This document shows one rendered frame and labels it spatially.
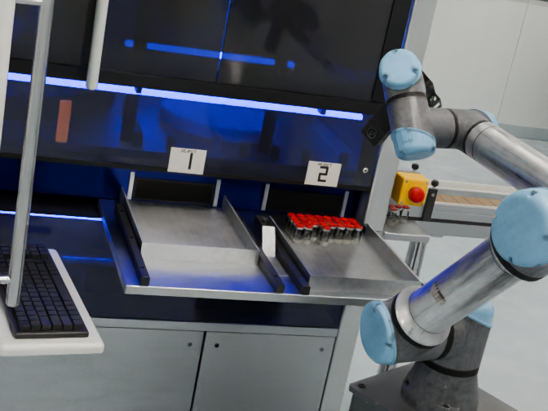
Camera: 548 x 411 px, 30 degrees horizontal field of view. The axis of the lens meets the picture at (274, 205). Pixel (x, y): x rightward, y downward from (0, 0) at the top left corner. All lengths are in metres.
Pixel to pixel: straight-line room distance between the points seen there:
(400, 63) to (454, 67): 5.95
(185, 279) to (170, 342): 0.50
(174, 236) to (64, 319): 0.42
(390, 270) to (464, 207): 0.50
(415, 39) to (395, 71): 0.63
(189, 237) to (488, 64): 5.78
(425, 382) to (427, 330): 0.20
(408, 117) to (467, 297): 0.35
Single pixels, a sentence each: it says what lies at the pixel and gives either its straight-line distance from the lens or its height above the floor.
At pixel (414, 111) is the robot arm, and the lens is 1.85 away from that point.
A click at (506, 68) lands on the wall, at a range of 8.00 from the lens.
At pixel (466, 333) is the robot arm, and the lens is 1.93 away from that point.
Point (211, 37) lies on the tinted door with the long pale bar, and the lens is 2.34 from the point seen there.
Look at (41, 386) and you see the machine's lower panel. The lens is 2.60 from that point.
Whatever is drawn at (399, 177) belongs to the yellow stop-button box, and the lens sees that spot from 2.59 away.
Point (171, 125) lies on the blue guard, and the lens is 2.36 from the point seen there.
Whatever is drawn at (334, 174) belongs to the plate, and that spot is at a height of 1.02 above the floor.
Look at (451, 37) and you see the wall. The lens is 7.73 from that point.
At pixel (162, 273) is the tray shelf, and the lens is 2.12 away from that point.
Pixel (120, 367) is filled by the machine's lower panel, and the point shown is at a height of 0.47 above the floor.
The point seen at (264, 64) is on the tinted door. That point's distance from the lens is 2.38.
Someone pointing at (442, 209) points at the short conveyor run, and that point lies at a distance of 2.78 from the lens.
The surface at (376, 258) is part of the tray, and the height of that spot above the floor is 0.88.
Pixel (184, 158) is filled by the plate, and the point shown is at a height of 1.03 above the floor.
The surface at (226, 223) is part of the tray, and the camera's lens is 2.45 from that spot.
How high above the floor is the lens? 1.73
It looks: 19 degrees down
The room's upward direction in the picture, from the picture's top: 11 degrees clockwise
